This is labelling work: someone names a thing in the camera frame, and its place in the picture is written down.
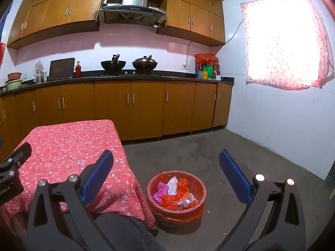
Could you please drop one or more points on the black wok with lid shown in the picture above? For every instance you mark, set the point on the black wok with lid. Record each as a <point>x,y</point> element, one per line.
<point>144,65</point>

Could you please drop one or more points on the white paper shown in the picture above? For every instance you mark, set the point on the white paper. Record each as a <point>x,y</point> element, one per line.
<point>172,184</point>

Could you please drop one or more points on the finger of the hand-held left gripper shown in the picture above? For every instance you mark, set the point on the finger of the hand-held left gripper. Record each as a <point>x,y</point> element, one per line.
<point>21,153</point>
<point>1,141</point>

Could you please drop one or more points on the wooden lower kitchen cabinets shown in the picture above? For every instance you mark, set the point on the wooden lower kitchen cabinets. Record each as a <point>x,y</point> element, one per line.
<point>146,109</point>

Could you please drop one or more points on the white mug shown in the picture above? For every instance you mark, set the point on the white mug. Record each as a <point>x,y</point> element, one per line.
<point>219,78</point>

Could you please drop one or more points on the open black wok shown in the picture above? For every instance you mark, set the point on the open black wok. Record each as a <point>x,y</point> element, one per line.
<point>113,65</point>

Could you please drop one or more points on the steel range hood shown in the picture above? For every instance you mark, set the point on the steel range hood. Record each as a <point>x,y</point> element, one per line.
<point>133,10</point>

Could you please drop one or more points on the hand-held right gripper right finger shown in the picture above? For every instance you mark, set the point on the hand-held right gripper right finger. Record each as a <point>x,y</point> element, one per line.
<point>235,177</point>

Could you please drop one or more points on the pale green basin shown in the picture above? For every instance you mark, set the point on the pale green basin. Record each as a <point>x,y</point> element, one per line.
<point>14,84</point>

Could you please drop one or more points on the red plastic basket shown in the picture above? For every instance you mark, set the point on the red plastic basket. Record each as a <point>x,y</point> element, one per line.
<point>14,76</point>

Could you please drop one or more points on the purple plastic bag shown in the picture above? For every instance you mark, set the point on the purple plastic bag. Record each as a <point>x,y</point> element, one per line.
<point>159,190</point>

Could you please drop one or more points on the gas stove top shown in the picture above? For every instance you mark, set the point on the gas stove top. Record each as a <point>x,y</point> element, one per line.
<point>129,74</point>

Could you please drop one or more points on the person's legs in grey trousers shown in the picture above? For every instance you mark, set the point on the person's legs in grey trousers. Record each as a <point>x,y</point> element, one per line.
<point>117,230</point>

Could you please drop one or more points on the dark rectangular board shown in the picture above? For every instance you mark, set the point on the dark rectangular board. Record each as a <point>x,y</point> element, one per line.
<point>61,69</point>

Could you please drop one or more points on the clear plastic bag with jars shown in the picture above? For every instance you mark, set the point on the clear plastic bag with jars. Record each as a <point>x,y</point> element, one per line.
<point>39,72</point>

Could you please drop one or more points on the red bottle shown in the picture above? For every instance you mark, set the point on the red bottle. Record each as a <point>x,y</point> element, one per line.
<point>78,70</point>

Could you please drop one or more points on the hanging red mesh bag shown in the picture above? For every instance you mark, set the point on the hanging red mesh bag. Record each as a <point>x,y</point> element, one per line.
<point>2,53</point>

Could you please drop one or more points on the green packet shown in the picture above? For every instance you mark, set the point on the green packet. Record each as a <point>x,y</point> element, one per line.
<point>209,72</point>

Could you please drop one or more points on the pink curtain with blue border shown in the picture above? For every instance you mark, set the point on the pink curtain with blue border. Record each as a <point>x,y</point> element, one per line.
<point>4,17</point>

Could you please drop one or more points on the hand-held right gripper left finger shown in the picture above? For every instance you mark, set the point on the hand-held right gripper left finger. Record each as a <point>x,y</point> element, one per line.
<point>98,175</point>

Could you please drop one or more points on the orange-red plastic bag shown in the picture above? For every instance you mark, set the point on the orange-red plastic bag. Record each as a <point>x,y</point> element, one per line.
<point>168,202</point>

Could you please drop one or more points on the white wall socket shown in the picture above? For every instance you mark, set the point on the white wall socket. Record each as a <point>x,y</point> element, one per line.
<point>186,66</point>

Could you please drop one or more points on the red plastic bin with liner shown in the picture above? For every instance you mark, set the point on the red plastic bin with liner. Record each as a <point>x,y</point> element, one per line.
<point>195,185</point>

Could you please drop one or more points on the wooden upper cabinets long row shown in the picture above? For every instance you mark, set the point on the wooden upper cabinets long row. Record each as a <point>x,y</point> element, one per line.
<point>60,10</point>

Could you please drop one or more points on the pink floral window curtain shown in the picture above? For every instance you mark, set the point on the pink floral window curtain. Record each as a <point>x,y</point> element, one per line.
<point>285,44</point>

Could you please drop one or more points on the table with red floral cloth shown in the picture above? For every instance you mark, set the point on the table with red floral cloth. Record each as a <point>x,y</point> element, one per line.
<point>73,141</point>

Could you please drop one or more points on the blue cup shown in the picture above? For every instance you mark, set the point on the blue cup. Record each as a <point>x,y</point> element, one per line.
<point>199,74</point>

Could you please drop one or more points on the wooden upper cabinets short row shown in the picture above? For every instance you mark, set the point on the wooden upper cabinets short row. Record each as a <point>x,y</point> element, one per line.
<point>199,13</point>

